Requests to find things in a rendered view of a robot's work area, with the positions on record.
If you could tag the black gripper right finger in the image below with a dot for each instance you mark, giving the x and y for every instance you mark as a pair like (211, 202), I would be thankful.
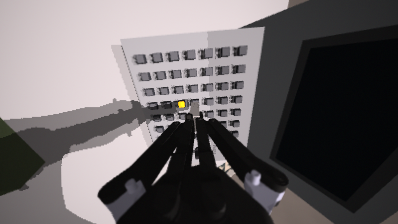
(263, 182)

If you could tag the grey control console with keypad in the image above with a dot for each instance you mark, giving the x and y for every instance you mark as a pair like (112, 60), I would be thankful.
(325, 111)

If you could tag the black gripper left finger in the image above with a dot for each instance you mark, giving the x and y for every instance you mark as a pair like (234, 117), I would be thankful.
(121, 192)

